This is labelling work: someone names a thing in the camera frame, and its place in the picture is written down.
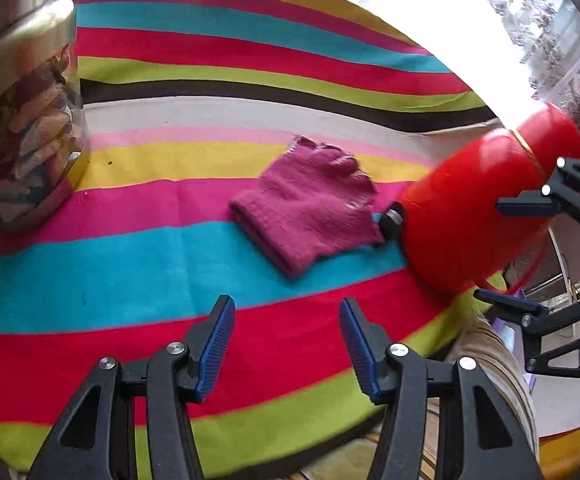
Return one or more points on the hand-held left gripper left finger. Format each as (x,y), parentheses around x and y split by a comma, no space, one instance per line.
(214,350)

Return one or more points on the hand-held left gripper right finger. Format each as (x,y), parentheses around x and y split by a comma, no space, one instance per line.
(360,350)

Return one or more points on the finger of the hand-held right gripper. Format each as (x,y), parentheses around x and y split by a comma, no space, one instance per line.
(515,302)
(525,205)

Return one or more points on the white box with purple edges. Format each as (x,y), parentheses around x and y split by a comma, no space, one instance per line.
(560,405)

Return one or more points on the magenta knitted glove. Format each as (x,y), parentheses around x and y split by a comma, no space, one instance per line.
(310,205)

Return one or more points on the red thermos jug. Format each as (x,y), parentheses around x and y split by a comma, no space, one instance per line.
(470,210)

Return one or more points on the beige striped towel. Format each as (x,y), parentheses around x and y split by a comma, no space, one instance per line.
(495,380)

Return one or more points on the colourful striped tablecloth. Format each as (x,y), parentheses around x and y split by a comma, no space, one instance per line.
(144,260)

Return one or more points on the small black silver object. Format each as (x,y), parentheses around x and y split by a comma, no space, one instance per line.
(390,220)

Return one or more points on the white lace curtain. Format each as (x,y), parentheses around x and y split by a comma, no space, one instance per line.
(555,35)

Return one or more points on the glass jar with gold lid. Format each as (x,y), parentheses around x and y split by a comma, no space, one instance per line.
(24,110)

